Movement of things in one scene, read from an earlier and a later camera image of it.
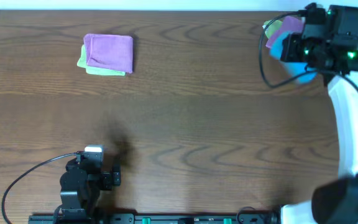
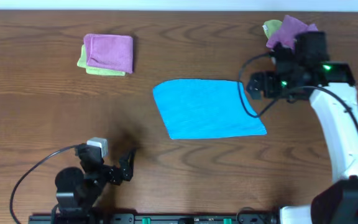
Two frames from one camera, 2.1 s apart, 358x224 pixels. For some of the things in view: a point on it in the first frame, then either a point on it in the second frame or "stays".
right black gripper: (289, 45) → (269, 78)
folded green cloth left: (82, 63) stays
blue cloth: (293, 68) → (194, 108)
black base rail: (91, 216) stays
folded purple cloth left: (114, 52) stays
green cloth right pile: (273, 26) stays
